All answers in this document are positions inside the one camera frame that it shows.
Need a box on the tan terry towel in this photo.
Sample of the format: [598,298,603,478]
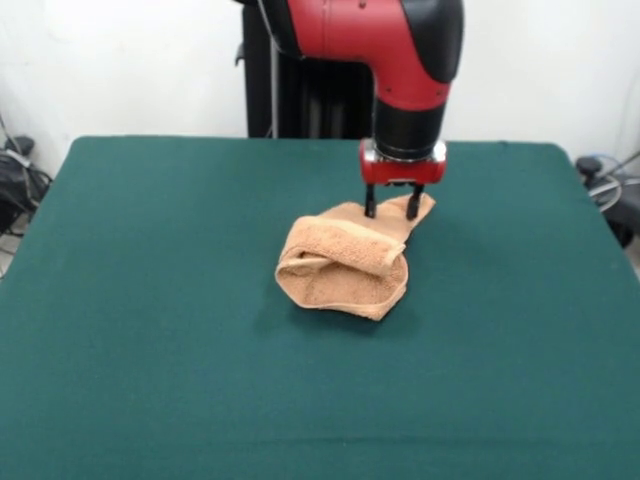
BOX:
[274,193,437,321]

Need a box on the dark green table cloth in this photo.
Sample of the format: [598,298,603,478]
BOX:
[0,135,640,480]

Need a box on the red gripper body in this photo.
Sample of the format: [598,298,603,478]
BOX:
[358,138,449,187]

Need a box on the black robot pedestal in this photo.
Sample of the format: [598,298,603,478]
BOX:
[232,0,401,140]

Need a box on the black wheeled stand base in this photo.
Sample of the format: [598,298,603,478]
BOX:
[0,134,54,236]
[574,149,640,251]

